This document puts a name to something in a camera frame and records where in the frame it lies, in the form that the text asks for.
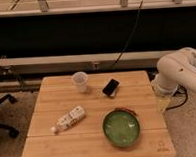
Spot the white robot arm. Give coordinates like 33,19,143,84
151,47,196,97

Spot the green ceramic bowl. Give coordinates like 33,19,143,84
102,108,141,148

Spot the black smartphone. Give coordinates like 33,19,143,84
102,79,119,96

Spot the translucent plastic cup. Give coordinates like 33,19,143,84
71,72,88,93

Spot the wooden folding table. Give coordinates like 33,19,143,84
22,71,175,157

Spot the black office chair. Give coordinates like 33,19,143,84
0,61,21,140

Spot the black floor cable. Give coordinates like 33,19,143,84
164,84,190,111

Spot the black hanging cable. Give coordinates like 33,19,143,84
106,0,149,70

